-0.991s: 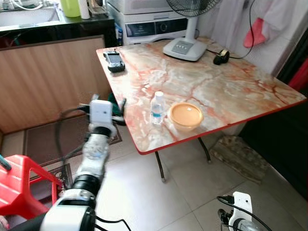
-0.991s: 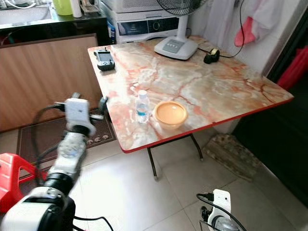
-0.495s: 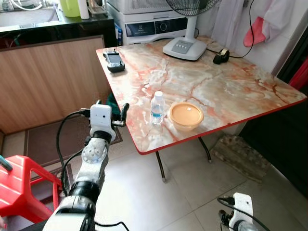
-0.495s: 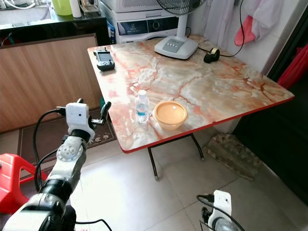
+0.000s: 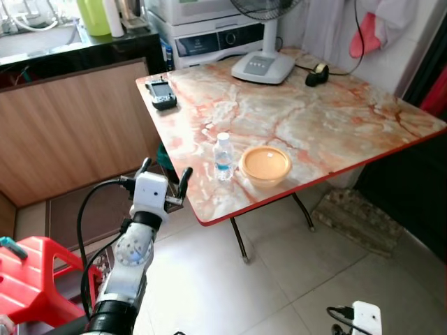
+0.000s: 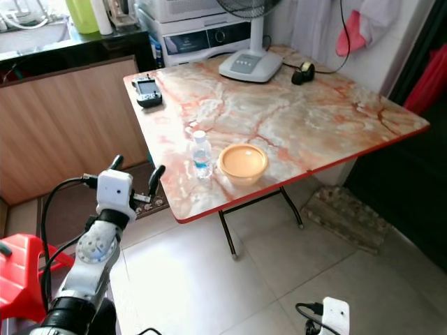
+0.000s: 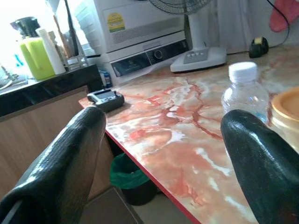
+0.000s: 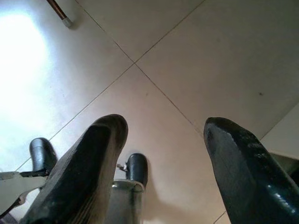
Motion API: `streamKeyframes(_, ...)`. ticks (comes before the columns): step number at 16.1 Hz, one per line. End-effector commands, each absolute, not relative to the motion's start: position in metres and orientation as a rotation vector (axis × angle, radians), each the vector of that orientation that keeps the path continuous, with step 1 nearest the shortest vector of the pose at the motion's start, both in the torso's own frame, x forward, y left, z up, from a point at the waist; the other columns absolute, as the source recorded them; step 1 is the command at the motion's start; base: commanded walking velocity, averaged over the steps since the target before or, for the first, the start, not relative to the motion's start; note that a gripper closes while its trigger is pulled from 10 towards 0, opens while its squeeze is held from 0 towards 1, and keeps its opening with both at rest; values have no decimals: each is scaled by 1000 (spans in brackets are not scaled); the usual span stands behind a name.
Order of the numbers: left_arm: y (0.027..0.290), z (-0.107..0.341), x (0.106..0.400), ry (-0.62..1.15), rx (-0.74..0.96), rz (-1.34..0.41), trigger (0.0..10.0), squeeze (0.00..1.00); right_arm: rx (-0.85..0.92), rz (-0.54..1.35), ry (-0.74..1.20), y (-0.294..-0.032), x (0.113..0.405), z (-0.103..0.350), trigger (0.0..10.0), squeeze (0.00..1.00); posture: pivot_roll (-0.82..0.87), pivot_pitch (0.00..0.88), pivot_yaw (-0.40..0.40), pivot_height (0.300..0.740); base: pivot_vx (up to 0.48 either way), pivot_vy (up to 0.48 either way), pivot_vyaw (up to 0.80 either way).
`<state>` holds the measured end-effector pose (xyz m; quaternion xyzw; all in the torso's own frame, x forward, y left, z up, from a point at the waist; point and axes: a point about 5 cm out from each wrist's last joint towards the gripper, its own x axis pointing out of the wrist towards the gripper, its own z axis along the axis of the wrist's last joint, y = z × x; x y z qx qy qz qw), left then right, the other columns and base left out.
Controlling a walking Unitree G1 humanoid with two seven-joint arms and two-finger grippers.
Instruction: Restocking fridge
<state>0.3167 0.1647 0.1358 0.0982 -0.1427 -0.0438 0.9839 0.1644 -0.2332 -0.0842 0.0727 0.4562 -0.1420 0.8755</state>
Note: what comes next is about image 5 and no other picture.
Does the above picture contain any white hanging garment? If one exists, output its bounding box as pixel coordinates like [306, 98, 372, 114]
[353, 0, 420, 50]

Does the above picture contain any green plastic bottle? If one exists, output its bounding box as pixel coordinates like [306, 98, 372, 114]
[75, 0, 112, 37]

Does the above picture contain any red hanging cloth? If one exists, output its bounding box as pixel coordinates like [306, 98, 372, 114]
[421, 66, 447, 118]

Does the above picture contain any white pedestal fan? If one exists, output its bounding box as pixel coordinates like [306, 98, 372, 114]
[229, 0, 302, 85]

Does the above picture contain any white printer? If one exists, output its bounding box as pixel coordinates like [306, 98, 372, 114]
[143, 0, 245, 27]

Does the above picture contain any marble top folding table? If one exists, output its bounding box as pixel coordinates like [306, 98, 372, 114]
[135, 47, 447, 265]

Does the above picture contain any teal handle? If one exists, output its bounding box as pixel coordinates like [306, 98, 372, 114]
[0, 237, 29, 260]

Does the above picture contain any red plastic stool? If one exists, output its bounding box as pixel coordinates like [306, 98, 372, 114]
[0, 236, 105, 329]

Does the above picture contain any pink hanging cloth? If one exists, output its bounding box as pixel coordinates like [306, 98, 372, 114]
[349, 12, 382, 59]

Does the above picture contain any patterned brown doormat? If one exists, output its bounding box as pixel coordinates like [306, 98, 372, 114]
[311, 187, 414, 258]

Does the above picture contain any white plastic bottle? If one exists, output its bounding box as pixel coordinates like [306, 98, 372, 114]
[103, 0, 126, 38]

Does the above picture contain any orange plastic bowl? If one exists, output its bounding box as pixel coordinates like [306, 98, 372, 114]
[239, 145, 293, 188]

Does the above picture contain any black handheld device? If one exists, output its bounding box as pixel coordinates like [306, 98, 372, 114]
[145, 79, 178, 111]

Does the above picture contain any wooden cabinet with black counter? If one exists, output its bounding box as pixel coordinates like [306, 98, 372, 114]
[0, 27, 168, 208]

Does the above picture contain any small black tape dispenser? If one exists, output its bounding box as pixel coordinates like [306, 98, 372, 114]
[305, 63, 330, 88]

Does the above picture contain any white appliance with dark panel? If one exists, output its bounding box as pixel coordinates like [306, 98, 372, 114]
[148, 13, 266, 70]

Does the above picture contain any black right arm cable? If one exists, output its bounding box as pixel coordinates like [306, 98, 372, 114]
[326, 306, 357, 335]

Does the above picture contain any black fan power cable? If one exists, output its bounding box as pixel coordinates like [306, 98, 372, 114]
[293, 0, 367, 76]

